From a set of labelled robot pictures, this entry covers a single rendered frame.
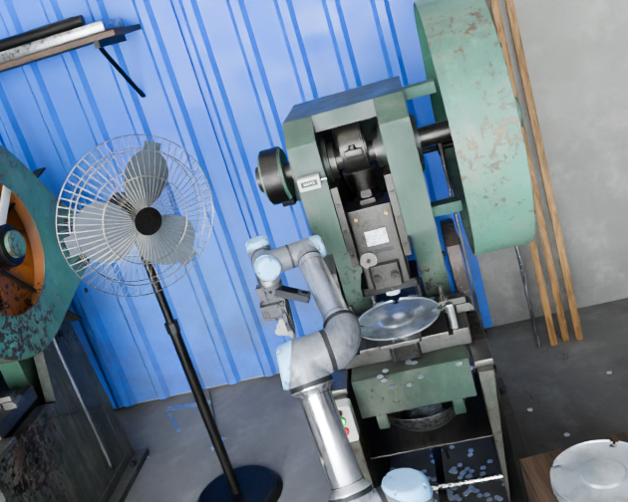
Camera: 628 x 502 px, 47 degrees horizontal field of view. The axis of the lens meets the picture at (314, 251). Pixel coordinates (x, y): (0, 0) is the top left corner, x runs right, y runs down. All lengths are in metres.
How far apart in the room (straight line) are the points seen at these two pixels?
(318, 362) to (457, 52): 0.90
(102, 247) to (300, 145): 0.79
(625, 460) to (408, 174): 1.04
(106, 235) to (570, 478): 1.67
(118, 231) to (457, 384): 1.26
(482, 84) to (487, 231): 0.43
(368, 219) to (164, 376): 2.11
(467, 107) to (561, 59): 1.66
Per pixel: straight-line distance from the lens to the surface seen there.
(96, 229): 2.60
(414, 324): 2.39
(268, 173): 2.35
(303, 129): 2.30
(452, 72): 2.02
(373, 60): 3.47
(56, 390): 3.32
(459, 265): 2.79
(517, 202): 2.09
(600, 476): 2.28
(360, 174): 2.35
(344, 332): 1.89
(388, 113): 2.26
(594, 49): 3.64
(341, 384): 2.45
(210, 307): 3.89
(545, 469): 2.39
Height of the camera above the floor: 1.84
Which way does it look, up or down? 19 degrees down
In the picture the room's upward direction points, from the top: 17 degrees counter-clockwise
